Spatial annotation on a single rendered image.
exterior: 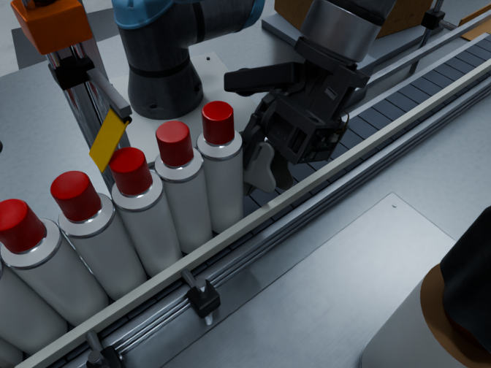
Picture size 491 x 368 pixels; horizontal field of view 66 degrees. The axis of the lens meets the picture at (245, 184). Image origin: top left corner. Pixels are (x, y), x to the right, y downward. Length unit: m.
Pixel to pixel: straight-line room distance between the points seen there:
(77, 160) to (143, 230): 0.37
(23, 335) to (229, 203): 0.25
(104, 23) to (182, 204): 0.79
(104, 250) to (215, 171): 0.14
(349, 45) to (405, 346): 0.28
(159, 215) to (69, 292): 0.12
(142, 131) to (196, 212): 0.34
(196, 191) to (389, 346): 0.24
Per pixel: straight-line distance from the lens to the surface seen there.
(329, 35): 0.40
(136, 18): 0.67
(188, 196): 0.41
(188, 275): 0.48
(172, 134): 0.37
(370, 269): 0.53
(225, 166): 0.41
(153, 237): 0.42
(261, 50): 0.97
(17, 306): 0.42
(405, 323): 0.35
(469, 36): 1.16
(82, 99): 0.46
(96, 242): 0.38
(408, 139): 0.71
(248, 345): 0.47
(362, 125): 0.71
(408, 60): 0.74
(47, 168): 0.76
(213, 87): 0.83
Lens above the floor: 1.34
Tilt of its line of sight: 51 degrees down
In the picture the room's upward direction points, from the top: straight up
